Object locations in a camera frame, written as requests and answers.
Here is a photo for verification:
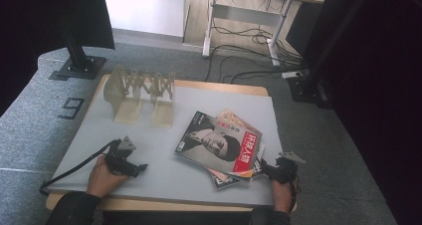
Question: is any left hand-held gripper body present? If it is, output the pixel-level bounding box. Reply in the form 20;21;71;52
105;135;137;176

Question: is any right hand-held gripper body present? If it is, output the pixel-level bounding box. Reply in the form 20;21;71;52
273;150;307;185

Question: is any dark blue cover magazine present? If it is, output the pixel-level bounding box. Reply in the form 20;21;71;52
212;158;267;190

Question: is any red cover magazine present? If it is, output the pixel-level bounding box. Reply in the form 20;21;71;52
208;108;264;183

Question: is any portrait cover magazine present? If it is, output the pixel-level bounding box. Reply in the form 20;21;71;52
174;111;263;173

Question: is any clear acrylic magazine rack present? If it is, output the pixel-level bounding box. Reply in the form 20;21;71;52
103;65;176;129

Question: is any person's right hand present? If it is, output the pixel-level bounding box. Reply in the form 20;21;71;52
271;179;302;214

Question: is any person's left hand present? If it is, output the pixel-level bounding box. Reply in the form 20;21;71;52
87;155;130;199

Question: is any black tape mark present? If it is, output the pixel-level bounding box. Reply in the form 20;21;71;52
59;98;86;120

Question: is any wooden table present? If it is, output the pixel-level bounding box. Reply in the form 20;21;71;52
45;74;298;213

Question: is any black metal stand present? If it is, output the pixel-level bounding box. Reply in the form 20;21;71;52
49;15;107;81
287;0;372;110

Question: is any white power strip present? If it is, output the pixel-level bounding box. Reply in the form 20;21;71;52
281;71;304;80

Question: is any dark curtain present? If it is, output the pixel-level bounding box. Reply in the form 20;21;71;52
331;0;422;225

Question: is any black curtain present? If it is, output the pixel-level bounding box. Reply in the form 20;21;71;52
0;0;115;116

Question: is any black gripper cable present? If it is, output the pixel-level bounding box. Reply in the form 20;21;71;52
39;139;115;197
288;173;300;213

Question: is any tangled black floor cable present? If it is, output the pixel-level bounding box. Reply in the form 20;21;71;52
212;24;295;47

